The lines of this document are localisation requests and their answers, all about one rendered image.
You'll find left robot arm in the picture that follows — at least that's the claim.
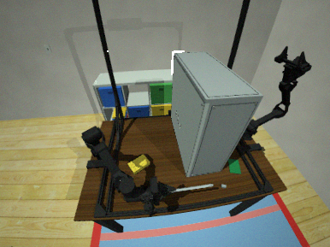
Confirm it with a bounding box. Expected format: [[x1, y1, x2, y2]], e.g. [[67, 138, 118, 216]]
[[243, 72, 304, 139]]

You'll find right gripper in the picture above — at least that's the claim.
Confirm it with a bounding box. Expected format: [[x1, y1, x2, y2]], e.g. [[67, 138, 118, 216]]
[[138, 176, 176, 206]]

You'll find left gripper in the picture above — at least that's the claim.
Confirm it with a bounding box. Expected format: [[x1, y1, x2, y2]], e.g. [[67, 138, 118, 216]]
[[274, 46, 312, 77]]

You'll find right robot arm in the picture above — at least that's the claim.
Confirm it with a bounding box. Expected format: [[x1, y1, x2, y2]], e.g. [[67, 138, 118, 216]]
[[81, 126, 157, 216]]

